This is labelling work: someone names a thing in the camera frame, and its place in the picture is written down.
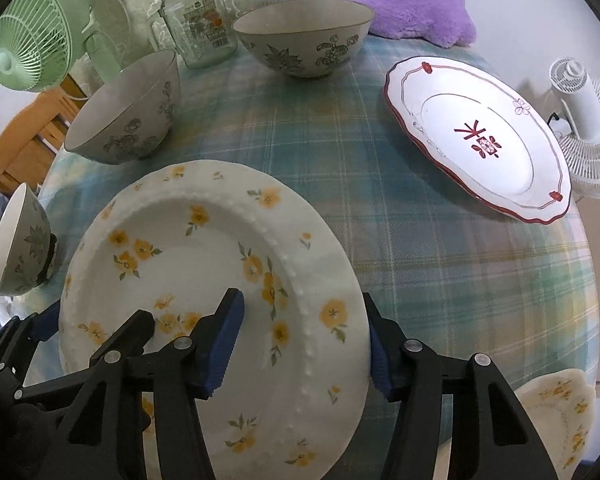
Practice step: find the wooden headboard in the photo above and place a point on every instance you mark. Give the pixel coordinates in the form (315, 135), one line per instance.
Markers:
(25, 130)

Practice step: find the green desk fan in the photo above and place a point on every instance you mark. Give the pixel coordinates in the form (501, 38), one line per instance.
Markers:
(30, 30)

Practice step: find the scalloped yellow floral plate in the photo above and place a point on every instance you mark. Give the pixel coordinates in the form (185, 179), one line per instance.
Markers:
(565, 410)

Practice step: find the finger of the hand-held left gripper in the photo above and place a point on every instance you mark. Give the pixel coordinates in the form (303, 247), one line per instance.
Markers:
(45, 321)

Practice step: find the white desk fan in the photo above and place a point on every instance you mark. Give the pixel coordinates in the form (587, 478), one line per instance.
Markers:
(585, 110)

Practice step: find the glass jar with black lid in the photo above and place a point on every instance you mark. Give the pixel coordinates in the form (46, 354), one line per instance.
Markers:
(195, 25)

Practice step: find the large yellow floral plate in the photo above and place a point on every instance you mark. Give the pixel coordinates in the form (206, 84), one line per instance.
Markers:
(205, 260)

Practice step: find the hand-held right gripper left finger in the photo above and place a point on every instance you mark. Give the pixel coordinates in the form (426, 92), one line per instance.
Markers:
(225, 340)

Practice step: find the large grey floral bowl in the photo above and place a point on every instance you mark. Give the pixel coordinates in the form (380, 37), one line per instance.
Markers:
(300, 55)
(130, 125)

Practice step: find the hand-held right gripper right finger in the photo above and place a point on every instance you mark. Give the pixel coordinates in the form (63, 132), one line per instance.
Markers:
(380, 355)

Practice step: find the white plate with red rim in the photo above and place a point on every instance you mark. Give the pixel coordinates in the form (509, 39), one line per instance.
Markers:
(455, 110)

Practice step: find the purple plush toy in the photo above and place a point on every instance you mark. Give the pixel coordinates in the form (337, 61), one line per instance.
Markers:
(405, 5)

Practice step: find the small grey floral bowl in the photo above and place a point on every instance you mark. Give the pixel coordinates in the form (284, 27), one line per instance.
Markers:
(25, 245)

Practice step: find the plaid tablecloth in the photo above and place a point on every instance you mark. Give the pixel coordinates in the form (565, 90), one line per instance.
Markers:
(330, 185)

